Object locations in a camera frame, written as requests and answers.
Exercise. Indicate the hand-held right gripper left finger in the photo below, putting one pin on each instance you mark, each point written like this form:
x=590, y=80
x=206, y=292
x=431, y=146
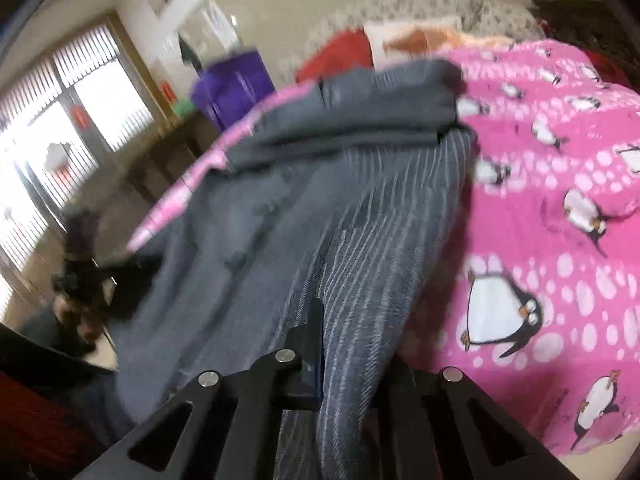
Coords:
x=307, y=360

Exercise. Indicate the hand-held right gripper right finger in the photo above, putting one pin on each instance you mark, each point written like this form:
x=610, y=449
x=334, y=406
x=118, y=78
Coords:
x=410, y=390

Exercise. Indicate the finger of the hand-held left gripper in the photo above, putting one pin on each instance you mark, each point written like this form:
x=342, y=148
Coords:
x=132, y=282

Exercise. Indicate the grey striped coat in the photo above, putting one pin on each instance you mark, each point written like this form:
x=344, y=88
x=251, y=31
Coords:
x=300, y=210

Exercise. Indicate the person's left hand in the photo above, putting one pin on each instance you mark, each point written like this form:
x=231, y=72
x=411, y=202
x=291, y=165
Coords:
x=87, y=330

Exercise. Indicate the lattice window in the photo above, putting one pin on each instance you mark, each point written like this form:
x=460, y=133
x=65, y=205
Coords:
x=50, y=135

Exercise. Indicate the wooden side table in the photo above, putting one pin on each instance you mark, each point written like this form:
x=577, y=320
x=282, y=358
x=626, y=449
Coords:
x=170, y=150

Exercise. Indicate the red paper sign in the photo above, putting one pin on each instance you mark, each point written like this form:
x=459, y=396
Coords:
x=168, y=92
x=80, y=117

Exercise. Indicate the green plastic basket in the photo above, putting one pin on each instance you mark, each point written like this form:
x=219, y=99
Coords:
x=182, y=108

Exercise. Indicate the pink penguin printed blanket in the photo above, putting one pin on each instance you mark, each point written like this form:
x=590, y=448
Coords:
x=550, y=260

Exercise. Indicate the purple shopping bag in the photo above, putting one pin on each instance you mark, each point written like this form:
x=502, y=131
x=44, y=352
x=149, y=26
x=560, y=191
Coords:
x=235, y=90

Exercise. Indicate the dark hanging cloth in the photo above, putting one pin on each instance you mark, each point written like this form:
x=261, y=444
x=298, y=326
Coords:
x=189, y=50

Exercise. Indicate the eye chart poster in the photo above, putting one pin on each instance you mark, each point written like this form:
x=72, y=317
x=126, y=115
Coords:
x=217, y=25

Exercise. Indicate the red heart pillow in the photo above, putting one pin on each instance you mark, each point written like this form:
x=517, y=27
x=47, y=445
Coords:
x=340, y=55

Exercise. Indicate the white pillow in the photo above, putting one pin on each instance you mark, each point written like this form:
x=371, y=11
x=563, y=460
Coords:
x=380, y=35

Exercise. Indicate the peach fringed scarf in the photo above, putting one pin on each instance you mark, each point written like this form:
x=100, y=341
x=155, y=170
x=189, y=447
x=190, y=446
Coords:
x=435, y=37

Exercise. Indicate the red cloth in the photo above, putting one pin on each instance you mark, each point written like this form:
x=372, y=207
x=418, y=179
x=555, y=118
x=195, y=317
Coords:
x=605, y=67

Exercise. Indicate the dark carved wooden cabinet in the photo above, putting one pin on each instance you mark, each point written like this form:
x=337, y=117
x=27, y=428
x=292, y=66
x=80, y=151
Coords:
x=590, y=25

